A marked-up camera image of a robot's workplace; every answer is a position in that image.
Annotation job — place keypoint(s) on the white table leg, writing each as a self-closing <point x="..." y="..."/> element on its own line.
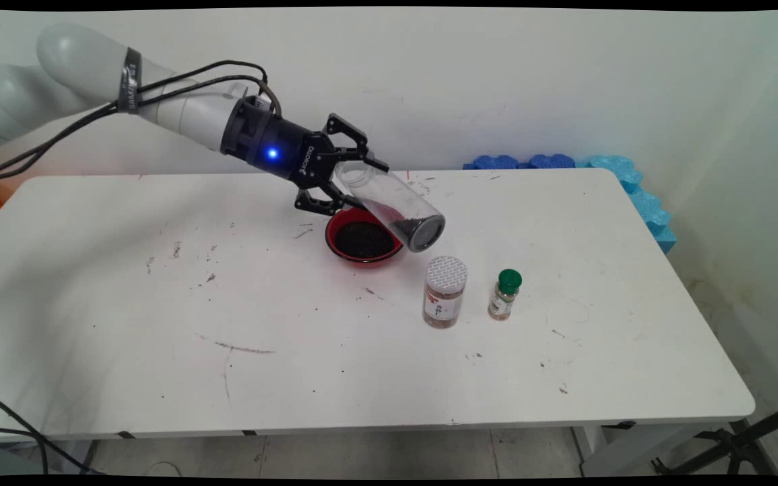
<point x="632" y="449"/>

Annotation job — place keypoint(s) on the black tripod stand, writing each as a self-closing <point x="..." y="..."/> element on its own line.
<point x="740" y="442"/>

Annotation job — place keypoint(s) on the light blue foam block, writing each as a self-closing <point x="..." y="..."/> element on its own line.
<point x="632" y="179"/>

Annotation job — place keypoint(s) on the clear jar with black seeds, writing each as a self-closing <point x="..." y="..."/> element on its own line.
<point x="392" y="202"/>

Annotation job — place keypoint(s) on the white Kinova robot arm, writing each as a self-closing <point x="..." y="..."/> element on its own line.
<point x="85" y="64"/>

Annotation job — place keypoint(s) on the dark blue foam block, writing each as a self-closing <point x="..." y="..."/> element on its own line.
<point x="551" y="161"/>
<point x="494" y="163"/>

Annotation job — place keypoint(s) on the small spice bottle green cap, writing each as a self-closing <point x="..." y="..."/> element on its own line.
<point x="505" y="293"/>

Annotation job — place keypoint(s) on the spice jar with white lid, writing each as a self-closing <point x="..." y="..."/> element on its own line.
<point x="444" y="297"/>

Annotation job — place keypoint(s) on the red bowl with black seeds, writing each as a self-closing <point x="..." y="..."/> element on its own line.
<point x="362" y="244"/>

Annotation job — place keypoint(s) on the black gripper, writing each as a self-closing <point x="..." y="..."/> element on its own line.
<point x="274" y="145"/>

